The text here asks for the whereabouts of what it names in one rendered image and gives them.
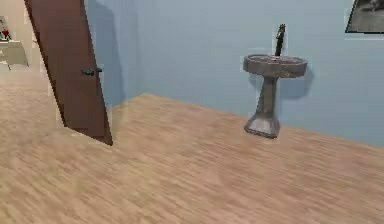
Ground dark sink faucet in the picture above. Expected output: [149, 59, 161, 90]
[274, 23, 287, 57]

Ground brown room door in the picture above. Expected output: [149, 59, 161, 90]
[23, 0, 114, 147]

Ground pale white table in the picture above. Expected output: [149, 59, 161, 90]
[0, 39, 30, 71]

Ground picture with red spot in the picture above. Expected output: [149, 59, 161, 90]
[0, 15, 12, 42]

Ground grey pedestal sink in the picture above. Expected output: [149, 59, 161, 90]
[242, 54, 309, 140]

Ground black door handle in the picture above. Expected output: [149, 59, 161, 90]
[80, 67, 103, 77]

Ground black framed wall picture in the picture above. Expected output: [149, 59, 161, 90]
[345, 0, 384, 34]

